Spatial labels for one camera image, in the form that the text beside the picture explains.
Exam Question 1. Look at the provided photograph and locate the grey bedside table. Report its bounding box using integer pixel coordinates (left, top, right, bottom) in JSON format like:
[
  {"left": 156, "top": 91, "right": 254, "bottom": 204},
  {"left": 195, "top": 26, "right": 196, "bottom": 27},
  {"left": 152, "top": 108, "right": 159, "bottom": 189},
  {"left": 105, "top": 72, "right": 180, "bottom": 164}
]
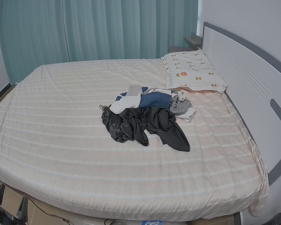
[{"left": 169, "top": 32, "right": 203, "bottom": 53}]

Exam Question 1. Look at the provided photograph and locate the bed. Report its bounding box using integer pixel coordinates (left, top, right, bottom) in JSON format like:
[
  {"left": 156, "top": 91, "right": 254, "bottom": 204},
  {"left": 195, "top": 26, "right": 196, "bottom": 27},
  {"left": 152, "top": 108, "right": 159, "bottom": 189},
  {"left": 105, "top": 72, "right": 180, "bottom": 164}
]
[{"left": 0, "top": 22, "right": 281, "bottom": 225}]

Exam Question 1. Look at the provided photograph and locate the white printed pillow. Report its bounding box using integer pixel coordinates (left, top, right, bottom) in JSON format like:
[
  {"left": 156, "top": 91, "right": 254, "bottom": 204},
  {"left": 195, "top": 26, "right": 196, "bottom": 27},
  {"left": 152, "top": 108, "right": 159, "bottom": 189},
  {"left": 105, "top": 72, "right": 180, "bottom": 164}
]
[{"left": 161, "top": 48, "right": 228, "bottom": 93}]

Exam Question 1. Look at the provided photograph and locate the blue-green curtain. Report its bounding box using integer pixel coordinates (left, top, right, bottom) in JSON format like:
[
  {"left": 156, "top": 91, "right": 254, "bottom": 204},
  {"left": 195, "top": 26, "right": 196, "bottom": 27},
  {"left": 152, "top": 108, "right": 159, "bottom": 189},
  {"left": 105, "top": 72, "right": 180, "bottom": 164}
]
[
  {"left": 63, "top": 0, "right": 200, "bottom": 62},
  {"left": 0, "top": 0, "right": 65, "bottom": 84}
]

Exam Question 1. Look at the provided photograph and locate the black cable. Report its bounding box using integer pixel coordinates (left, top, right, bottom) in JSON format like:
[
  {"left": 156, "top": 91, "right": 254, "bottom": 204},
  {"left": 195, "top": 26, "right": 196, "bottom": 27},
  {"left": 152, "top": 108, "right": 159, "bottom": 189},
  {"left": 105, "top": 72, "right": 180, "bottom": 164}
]
[{"left": 28, "top": 198, "right": 69, "bottom": 222}]

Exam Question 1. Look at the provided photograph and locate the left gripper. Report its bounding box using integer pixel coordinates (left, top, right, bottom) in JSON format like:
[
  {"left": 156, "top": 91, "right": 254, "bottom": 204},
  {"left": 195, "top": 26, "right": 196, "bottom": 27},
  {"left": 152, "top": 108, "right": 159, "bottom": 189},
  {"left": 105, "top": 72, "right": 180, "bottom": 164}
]
[{"left": 0, "top": 184, "right": 28, "bottom": 225}]

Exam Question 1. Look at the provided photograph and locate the pile of clothes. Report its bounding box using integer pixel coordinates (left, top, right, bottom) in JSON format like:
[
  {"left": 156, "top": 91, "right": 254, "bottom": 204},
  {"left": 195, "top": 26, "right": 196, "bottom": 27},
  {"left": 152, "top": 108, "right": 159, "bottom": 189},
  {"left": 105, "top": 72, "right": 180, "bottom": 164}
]
[{"left": 99, "top": 85, "right": 196, "bottom": 152}]

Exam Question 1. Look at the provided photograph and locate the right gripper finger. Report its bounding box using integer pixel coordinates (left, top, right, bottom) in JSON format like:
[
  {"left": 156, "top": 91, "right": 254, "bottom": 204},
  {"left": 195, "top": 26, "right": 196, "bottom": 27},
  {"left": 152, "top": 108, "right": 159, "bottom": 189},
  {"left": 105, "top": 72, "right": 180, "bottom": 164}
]
[{"left": 270, "top": 213, "right": 281, "bottom": 225}]

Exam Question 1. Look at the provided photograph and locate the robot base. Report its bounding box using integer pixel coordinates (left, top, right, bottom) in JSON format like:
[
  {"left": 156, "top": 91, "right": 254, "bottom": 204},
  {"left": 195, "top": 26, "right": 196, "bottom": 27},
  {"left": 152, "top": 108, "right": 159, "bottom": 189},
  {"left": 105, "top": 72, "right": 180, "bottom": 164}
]
[{"left": 108, "top": 219, "right": 176, "bottom": 225}]

